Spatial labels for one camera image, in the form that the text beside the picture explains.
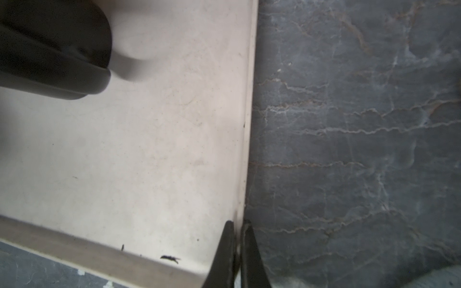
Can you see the beige plastic tray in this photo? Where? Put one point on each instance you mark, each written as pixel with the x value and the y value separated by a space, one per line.
pixel 136 183

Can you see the black cup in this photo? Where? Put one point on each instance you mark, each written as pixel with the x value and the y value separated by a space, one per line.
pixel 58 49

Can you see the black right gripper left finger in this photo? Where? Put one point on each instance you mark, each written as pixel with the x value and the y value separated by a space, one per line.
pixel 221 273

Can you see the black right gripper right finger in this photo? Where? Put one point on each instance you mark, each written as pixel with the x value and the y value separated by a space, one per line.
pixel 253 274

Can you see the grey-blue woven round coaster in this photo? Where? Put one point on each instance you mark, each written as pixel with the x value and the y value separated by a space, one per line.
pixel 448 277

